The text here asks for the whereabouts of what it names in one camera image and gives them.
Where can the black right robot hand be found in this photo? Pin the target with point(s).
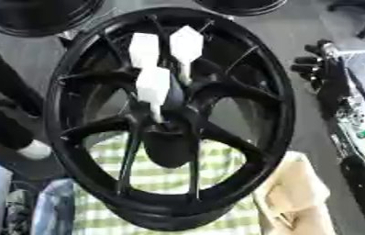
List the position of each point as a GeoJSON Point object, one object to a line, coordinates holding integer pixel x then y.
{"type": "Point", "coordinates": [331, 88]}

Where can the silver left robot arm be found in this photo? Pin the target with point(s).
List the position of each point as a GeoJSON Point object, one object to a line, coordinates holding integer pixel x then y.
{"type": "Point", "coordinates": [52, 208]}

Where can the black spoked wheel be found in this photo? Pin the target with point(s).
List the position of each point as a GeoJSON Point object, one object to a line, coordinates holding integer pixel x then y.
{"type": "Point", "coordinates": [247, 159]}

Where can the large black round wheel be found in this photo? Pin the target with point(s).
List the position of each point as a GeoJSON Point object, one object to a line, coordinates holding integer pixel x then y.
{"type": "Point", "coordinates": [36, 15]}

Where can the tan cardboard box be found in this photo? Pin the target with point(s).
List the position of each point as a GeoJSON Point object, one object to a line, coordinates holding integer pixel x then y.
{"type": "Point", "coordinates": [298, 195]}

